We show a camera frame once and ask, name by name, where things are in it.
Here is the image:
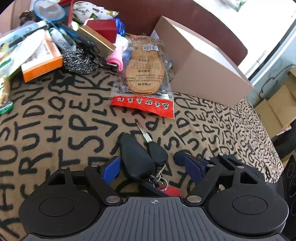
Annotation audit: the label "pink cardboard storage box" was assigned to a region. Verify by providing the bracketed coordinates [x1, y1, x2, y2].
[152, 24, 253, 107]

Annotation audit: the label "black car key bunch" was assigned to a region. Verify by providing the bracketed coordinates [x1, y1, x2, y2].
[119, 122, 182, 197]

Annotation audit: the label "steel wool scrubber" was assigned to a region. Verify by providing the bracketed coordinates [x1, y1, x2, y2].
[61, 48, 98, 74]

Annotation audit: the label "blue wet wipes pack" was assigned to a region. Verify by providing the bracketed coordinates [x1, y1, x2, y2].
[114, 18, 126, 37]

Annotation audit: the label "floral fabric pouch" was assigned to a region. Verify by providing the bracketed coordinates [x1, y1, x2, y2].
[72, 1, 119, 24]

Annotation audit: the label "brown cardboard boxes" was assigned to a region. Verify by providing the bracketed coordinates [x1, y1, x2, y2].
[255, 68, 296, 138]

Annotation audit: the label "white fabric insole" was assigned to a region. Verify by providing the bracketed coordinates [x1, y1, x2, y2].
[1, 29, 45, 77]

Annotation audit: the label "brown wooden chair back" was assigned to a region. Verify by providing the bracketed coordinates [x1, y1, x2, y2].
[93, 1, 248, 65]

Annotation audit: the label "dark red gift box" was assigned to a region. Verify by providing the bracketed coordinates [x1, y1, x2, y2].
[84, 20, 117, 44]

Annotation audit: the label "packaged wooden insoles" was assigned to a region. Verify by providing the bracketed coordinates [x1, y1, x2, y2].
[110, 36, 175, 119]

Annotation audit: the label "gold rectangular box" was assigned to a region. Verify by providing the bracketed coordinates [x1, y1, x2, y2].
[77, 25, 116, 59]

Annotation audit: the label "packaged round biscuit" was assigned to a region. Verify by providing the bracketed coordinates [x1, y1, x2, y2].
[0, 76, 11, 106]

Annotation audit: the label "black marker pen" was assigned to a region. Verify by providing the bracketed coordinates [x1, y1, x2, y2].
[9, 24, 49, 48]

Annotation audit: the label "black blue utility knife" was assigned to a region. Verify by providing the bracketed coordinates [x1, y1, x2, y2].
[54, 21, 106, 66]

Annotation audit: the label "blue rimmed mesh strainer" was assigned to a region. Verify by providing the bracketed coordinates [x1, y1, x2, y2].
[33, 0, 66, 25]

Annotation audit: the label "open red jewelry box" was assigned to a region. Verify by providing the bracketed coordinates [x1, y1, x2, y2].
[58, 0, 76, 27]

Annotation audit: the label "orange white medicine box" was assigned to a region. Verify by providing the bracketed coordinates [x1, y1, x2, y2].
[21, 30, 63, 83]

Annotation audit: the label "green candy wrapper strip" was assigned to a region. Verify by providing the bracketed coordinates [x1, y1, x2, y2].
[0, 100, 14, 115]

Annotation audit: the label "white green lozenge packet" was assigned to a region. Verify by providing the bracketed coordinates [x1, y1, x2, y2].
[1, 21, 48, 56]

